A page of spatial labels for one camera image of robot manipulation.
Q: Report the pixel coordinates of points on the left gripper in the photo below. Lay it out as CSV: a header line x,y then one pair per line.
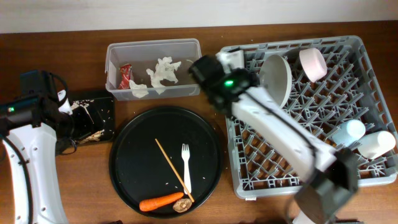
x,y
82,115

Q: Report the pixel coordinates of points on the rice and peanut shells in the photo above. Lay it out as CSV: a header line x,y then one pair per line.
x,y
91,137

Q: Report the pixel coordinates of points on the grey plate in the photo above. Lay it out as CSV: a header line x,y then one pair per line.
x,y
276,77

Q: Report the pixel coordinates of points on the red snack wrapper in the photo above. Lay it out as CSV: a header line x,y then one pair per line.
x,y
126,74

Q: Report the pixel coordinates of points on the pink bowl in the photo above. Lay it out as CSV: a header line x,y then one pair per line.
x,y
313,64

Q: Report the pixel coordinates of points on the light blue cup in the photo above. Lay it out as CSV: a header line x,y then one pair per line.
x,y
349,132

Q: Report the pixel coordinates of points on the white cup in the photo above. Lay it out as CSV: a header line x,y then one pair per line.
x,y
376,144

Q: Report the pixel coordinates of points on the small white tissue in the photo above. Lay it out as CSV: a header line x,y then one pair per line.
x,y
138,90

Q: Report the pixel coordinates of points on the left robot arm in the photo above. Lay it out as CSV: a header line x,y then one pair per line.
x,y
35,128

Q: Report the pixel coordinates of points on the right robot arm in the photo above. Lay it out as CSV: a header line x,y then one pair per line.
x,y
329,175

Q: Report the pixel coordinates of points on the grey dishwasher rack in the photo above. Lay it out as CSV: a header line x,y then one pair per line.
x,y
348,91

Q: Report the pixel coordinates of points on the black rectangular tray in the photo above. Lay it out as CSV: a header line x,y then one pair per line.
x,y
93,118

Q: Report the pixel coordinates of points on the clear plastic bin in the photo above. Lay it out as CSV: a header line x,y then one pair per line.
x,y
145,54

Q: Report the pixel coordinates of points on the white plastic fork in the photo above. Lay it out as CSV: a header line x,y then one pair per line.
x,y
186,157

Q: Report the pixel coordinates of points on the wooden chopstick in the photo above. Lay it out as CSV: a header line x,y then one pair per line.
x,y
175,171

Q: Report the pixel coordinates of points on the round black serving tray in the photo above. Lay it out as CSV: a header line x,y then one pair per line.
x,y
138,169

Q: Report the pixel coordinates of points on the orange carrot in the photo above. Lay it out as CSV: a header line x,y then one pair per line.
x,y
155,203

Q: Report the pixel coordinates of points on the brown mushroom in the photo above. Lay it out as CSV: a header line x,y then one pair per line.
x,y
182,205

